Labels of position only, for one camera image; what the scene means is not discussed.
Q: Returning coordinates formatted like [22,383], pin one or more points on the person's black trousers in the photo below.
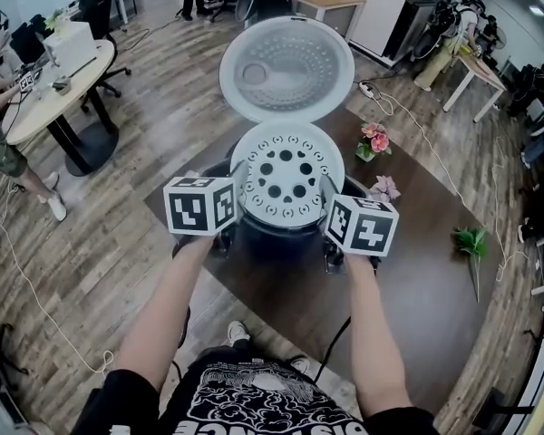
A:
[249,351]

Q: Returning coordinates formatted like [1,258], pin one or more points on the white power strip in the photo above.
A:
[367,89]

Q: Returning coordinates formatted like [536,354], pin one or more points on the white box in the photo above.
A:
[72,43]

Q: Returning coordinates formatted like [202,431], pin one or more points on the dark blue rice cooker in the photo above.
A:
[290,61]

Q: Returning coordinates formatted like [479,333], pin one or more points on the wooden-top white table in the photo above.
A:
[331,0]
[480,68]

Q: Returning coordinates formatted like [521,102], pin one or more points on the person's left forearm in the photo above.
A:
[161,315]

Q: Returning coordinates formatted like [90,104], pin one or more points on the green artificial leaf sprig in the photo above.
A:
[471,240]

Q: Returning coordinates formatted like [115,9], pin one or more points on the white steamer tray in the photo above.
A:
[284,175]

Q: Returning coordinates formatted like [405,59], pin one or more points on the dark brown wooden table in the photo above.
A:
[390,297]

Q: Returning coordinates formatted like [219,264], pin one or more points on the person's right forearm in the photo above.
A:
[376,342]

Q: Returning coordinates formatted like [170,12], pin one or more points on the person's left white shoe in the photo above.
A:
[238,332]

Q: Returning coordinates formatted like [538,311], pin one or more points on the round beige table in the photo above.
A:
[54,107]

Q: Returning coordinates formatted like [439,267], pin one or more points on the person's right white shoe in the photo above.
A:
[299,364]

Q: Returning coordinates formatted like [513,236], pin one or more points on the person's black printed t-shirt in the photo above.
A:
[263,401]

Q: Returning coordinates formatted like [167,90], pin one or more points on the black office chair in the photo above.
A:
[97,7]

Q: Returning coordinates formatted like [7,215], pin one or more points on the small pale pink potted flower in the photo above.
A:
[385,188]

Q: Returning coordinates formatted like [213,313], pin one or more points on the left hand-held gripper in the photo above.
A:
[188,211]

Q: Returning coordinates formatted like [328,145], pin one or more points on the pink flower in white pot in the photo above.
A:
[376,141]

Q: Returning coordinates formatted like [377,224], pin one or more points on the whiteboard on black stand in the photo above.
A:
[487,408]

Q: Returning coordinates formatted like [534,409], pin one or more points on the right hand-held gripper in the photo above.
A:
[369,236]

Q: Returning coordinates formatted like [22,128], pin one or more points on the white partition cabinet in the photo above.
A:
[381,21]

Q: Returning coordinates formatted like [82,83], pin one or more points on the person's white shoe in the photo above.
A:
[299,364]
[238,332]

